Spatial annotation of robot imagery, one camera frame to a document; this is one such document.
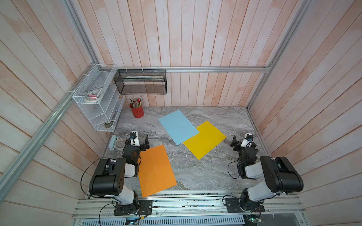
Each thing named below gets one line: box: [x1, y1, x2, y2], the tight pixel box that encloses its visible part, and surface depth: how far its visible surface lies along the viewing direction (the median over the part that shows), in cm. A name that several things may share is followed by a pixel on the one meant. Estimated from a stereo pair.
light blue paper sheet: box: [158, 109, 200, 146], surface depth 112 cm
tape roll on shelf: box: [84, 89, 100, 103], surface depth 75 cm
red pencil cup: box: [129, 103, 145, 119], surface depth 113 cm
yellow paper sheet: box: [182, 120, 228, 161], surface depth 106 cm
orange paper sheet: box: [138, 144, 178, 198], surface depth 86 cm
